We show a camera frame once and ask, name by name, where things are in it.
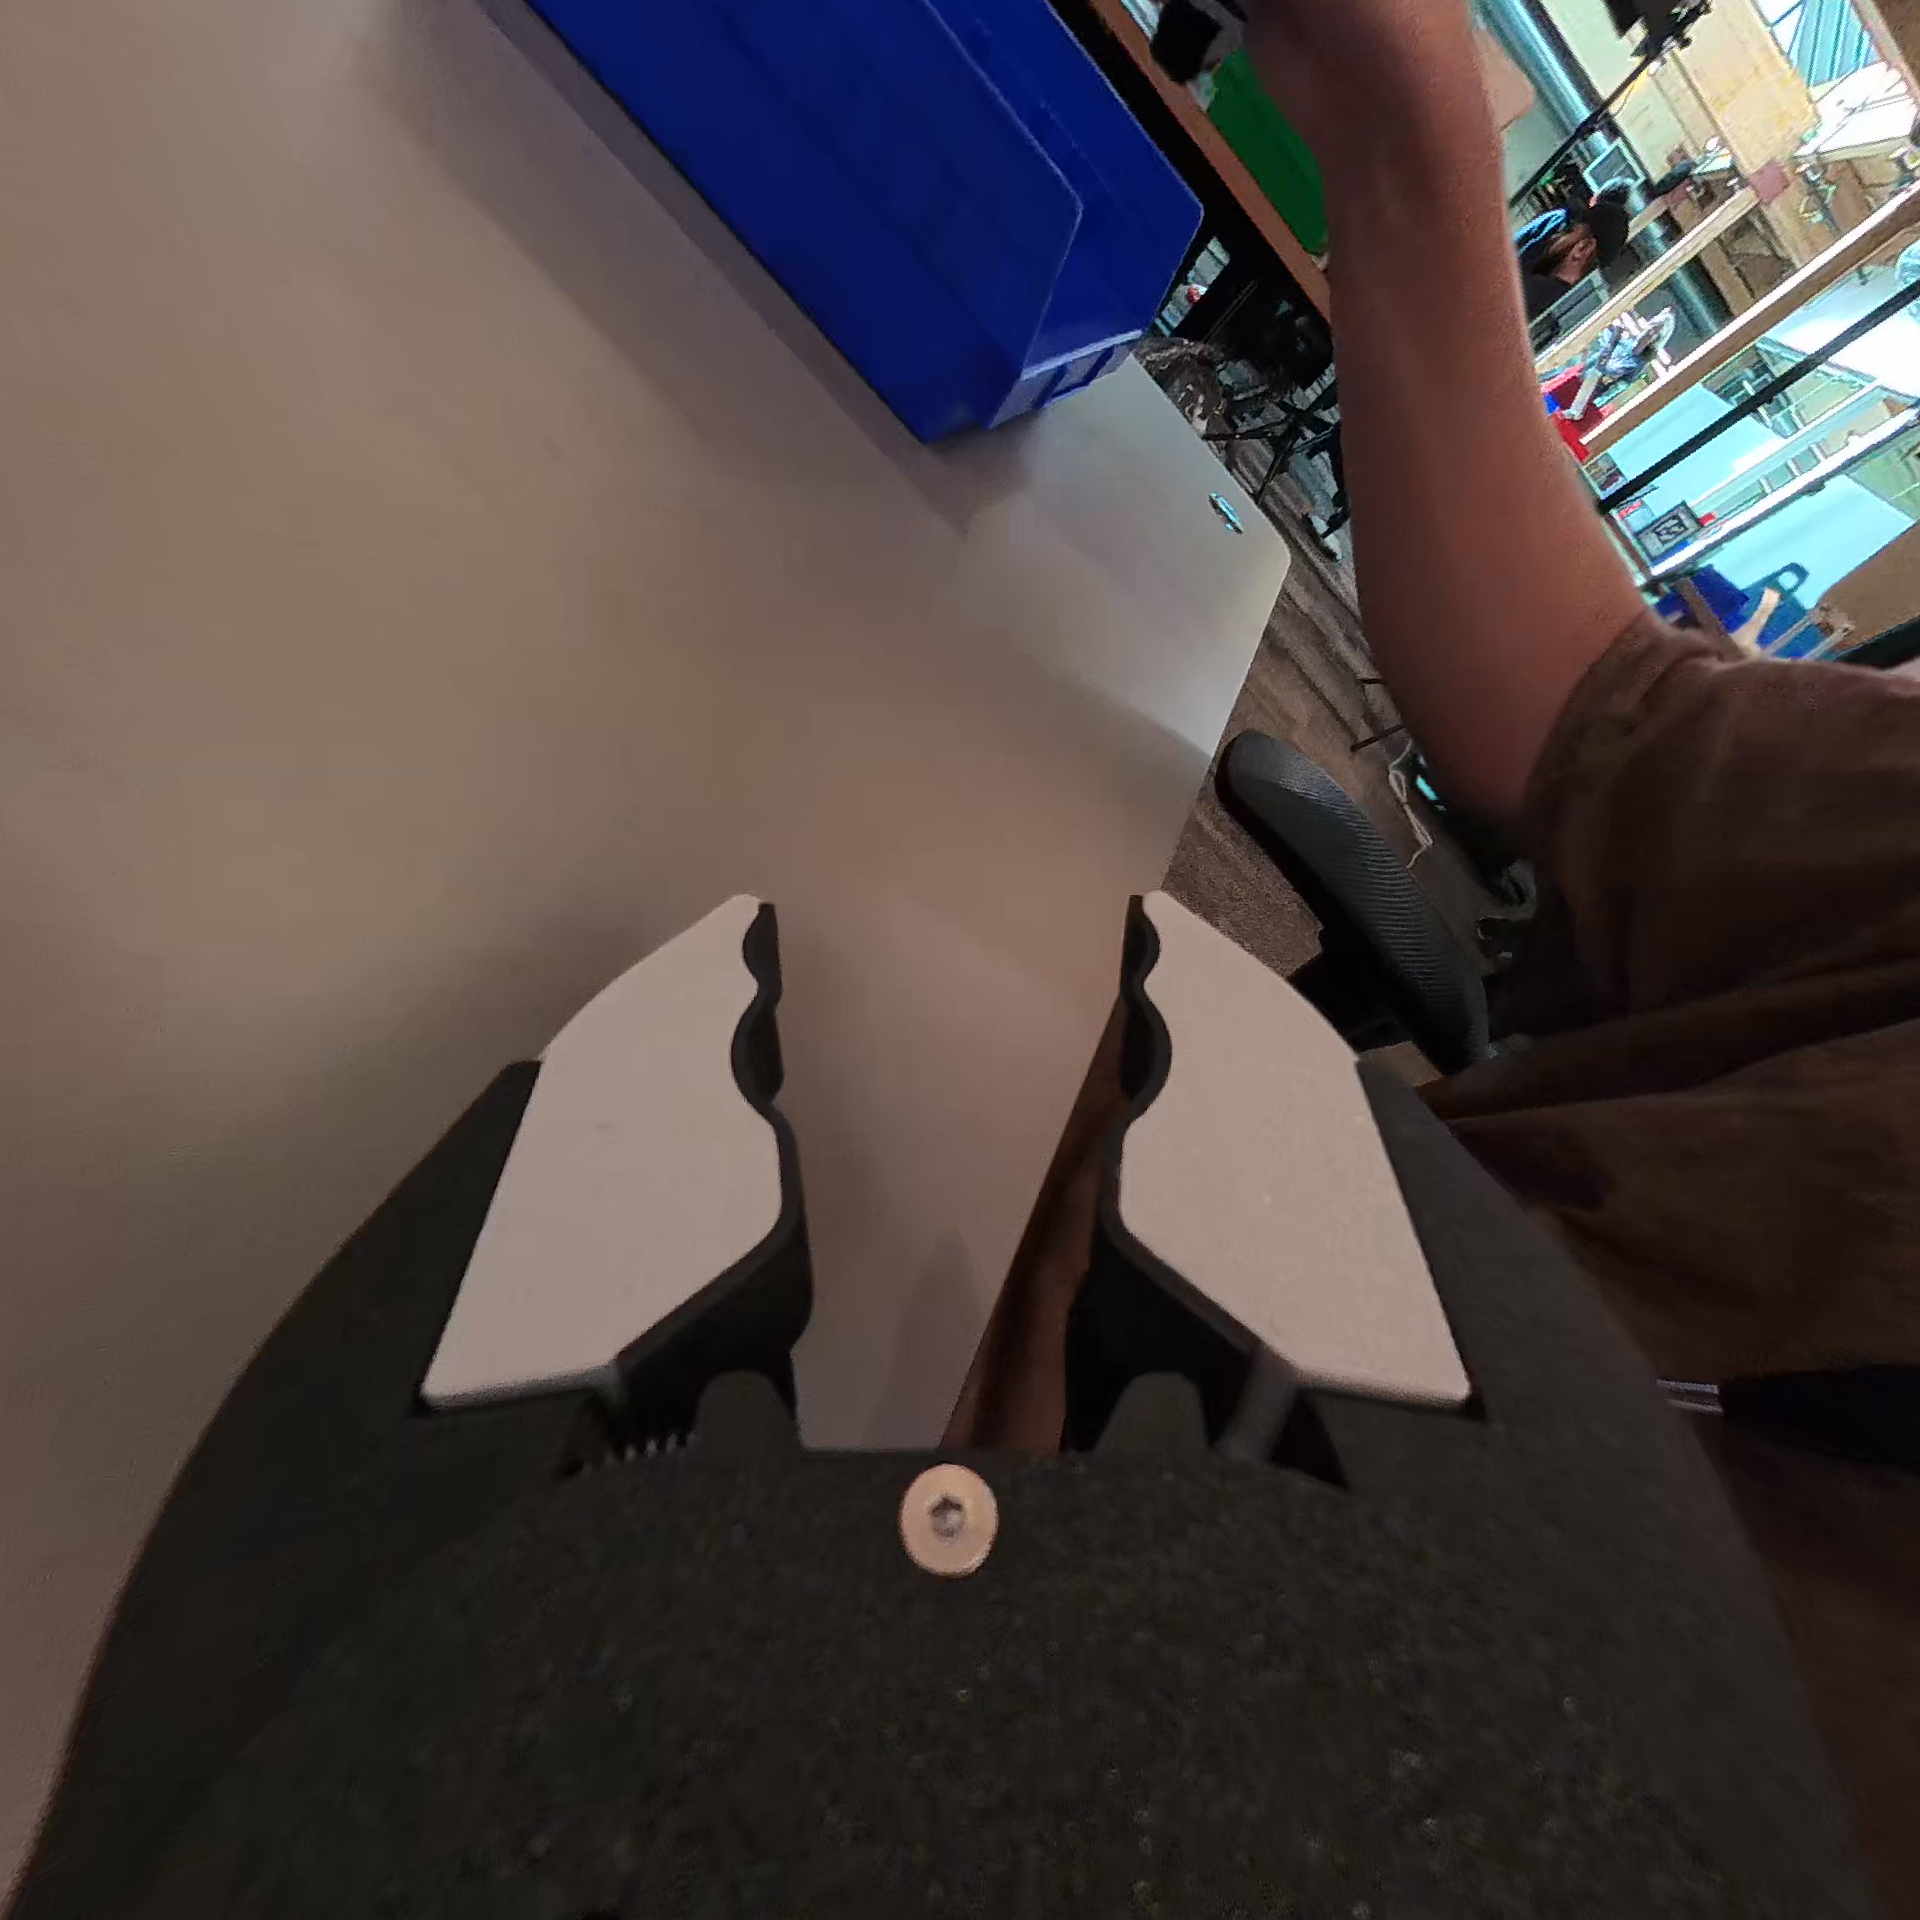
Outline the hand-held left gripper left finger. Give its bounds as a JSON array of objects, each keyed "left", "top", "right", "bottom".
[{"left": 419, "top": 892, "right": 815, "bottom": 1439}]

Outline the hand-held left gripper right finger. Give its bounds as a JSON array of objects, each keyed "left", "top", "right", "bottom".
[{"left": 1074, "top": 892, "right": 1478, "bottom": 1439}]

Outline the blue plastic bin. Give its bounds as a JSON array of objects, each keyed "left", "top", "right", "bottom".
[{"left": 525, "top": 0, "right": 1206, "bottom": 443}]

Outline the person's right forearm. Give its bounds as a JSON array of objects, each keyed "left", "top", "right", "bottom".
[{"left": 1307, "top": 92, "right": 1647, "bottom": 855}]

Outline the grey desk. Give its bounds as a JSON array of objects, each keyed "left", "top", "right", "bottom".
[{"left": 0, "top": 0, "right": 1293, "bottom": 1804}]

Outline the person's right hand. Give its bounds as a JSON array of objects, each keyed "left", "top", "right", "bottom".
[{"left": 1241, "top": 0, "right": 1494, "bottom": 139}]

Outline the wooden table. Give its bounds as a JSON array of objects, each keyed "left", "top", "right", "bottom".
[{"left": 1081, "top": 0, "right": 1336, "bottom": 327}]

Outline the green plastic bin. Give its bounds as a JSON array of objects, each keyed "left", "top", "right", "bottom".
[{"left": 1206, "top": 58, "right": 1327, "bottom": 257}]

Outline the black office chair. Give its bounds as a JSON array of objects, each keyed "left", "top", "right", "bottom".
[{"left": 1217, "top": 730, "right": 1537, "bottom": 1070}]

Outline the person's brown clothing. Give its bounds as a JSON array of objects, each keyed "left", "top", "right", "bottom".
[{"left": 944, "top": 615, "right": 1920, "bottom": 1920}]

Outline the black chest strap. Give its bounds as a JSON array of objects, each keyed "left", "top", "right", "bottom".
[{"left": 1649, "top": 1365, "right": 1920, "bottom": 1469}]

